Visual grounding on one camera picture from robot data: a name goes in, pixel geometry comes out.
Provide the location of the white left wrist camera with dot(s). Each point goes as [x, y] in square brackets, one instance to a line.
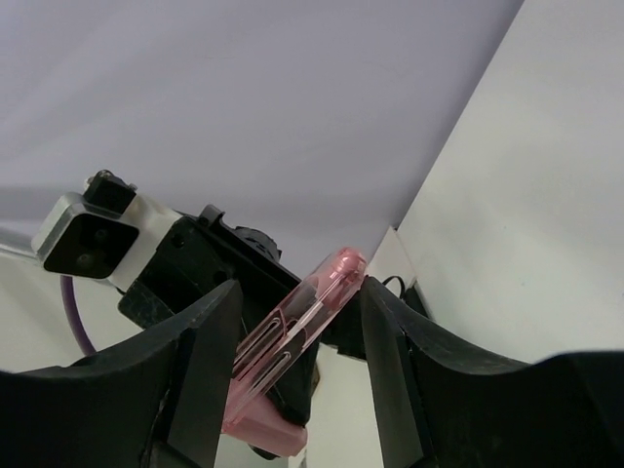
[108, 232]

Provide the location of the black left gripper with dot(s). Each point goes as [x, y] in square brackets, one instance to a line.
[201, 252]

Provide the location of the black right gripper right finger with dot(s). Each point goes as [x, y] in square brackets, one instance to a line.
[441, 401]

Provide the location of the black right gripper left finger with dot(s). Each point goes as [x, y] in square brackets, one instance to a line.
[154, 400]

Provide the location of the pink translucent pen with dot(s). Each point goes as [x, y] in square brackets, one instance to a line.
[277, 343]

